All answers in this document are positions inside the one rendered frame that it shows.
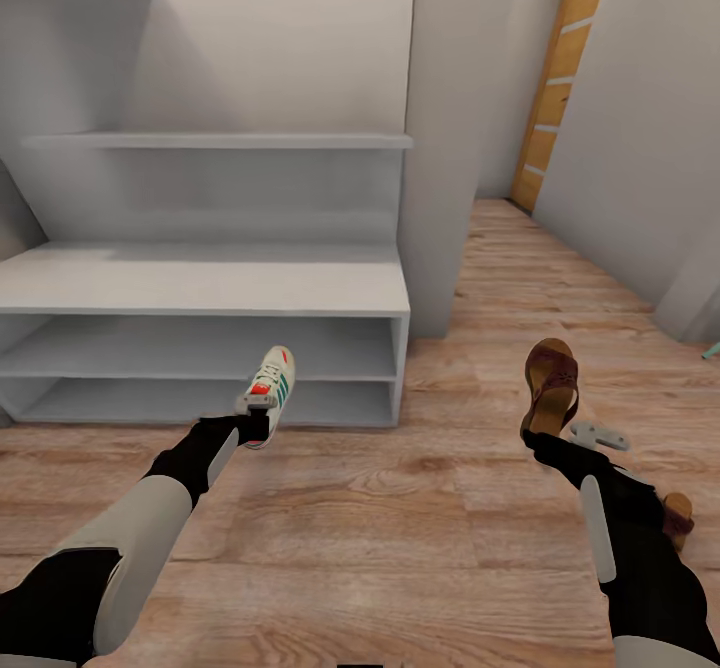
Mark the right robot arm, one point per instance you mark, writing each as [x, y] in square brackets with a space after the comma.
[657, 605]

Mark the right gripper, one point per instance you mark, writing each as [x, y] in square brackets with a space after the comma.
[557, 452]

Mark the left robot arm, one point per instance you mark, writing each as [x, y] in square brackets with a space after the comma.
[85, 596]

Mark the sandal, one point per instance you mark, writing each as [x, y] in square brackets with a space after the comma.
[677, 520]
[551, 373]

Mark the door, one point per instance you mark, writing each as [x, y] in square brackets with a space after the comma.
[567, 43]

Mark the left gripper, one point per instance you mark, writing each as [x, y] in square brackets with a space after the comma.
[257, 428]

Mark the gym shoe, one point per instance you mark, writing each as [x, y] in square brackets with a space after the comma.
[275, 377]

